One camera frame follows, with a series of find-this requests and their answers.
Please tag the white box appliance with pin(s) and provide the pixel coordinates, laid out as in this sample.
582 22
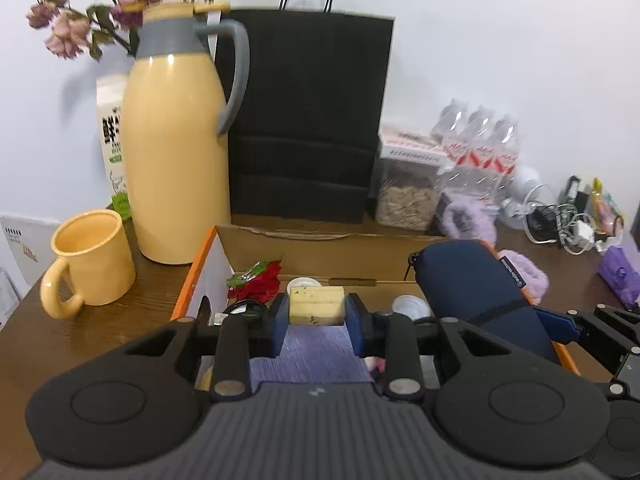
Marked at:
25 260

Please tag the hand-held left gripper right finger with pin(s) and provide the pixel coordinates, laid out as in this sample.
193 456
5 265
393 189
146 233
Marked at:
356 325

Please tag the purple packet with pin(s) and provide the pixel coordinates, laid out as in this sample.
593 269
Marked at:
620 275

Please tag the purple fuzzy headband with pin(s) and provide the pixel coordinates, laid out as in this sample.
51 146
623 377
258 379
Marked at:
470 215

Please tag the red artificial rose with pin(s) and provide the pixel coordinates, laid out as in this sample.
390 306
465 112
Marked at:
260 285

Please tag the yellow mug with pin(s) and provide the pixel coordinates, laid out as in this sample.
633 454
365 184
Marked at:
95 260

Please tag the white charger plug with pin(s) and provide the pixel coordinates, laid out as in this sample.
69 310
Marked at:
582 234

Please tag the black power adapter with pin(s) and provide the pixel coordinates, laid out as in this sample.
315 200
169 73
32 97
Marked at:
542 222

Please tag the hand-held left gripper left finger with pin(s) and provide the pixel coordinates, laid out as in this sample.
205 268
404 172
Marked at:
279 325

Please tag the red orange cardboard box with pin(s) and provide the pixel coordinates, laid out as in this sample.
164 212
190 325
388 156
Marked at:
310 260

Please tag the white milk carton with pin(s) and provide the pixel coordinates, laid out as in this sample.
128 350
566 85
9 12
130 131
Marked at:
112 150

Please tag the clear water bottle red label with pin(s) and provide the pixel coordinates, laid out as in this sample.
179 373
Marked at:
502 160
450 135
475 155

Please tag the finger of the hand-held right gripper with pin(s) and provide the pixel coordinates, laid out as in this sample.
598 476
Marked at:
560 327

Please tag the black round case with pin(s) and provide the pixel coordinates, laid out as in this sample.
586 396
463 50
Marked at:
245 308

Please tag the clear food container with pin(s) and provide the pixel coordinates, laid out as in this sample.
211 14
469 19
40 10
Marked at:
405 202

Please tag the navy blue pouch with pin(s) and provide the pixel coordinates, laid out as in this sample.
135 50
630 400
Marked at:
470 285

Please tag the small black device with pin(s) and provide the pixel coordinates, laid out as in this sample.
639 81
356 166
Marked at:
577 190

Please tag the dried pink roses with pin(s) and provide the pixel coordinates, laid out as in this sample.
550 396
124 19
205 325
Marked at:
70 35

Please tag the flat white box red print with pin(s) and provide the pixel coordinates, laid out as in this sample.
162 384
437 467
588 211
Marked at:
407 142

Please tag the lavender knitted cloth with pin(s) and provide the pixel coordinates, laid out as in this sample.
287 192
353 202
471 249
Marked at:
310 355

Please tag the yellow thermos jug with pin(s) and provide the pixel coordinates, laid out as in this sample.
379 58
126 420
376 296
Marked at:
175 160

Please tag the cream speckled block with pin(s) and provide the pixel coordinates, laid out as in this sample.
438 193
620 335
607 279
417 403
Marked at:
317 305

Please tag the black paper bag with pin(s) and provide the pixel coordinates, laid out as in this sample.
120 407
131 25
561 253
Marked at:
310 110

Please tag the small white desk fan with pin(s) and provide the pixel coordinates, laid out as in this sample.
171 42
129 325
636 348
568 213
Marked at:
525 177

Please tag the colourful wrapped toy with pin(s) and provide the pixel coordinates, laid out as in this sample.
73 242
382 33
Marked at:
607 207

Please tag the purple fuzzy wristband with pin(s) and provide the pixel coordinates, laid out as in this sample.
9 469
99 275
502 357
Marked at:
537 287
515 262

